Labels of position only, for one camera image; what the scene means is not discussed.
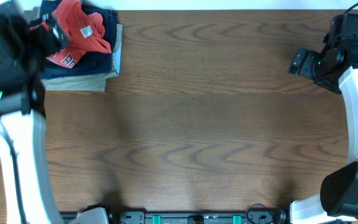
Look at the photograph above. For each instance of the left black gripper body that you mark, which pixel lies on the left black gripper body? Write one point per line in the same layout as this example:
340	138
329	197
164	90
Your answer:
46	45

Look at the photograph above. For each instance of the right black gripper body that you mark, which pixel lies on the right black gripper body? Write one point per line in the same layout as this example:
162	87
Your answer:
317	69

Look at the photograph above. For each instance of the red printed t-shirt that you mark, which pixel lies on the red printed t-shirt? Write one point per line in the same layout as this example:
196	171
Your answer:
89	30

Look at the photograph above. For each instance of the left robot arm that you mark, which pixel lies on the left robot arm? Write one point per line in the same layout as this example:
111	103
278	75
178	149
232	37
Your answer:
23	49

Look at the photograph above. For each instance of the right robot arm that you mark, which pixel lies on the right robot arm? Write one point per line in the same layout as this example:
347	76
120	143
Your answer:
337	200

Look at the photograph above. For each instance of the navy folded garment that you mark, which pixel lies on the navy folded garment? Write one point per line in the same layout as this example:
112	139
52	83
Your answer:
92	34

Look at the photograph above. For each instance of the beige folded garment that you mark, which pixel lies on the beige folded garment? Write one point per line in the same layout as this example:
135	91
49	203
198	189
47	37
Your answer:
82	83

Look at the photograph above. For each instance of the light blue folded garment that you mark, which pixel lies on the light blue folded garment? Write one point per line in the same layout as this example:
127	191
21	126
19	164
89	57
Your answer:
116	58

